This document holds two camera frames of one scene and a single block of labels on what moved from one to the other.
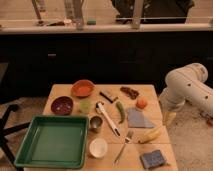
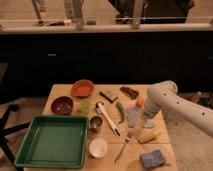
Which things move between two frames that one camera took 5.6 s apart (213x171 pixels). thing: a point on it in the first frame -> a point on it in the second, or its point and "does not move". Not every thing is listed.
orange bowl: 83,88 does not move
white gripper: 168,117 -> 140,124
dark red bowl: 62,105 does not move
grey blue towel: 137,119 does not move
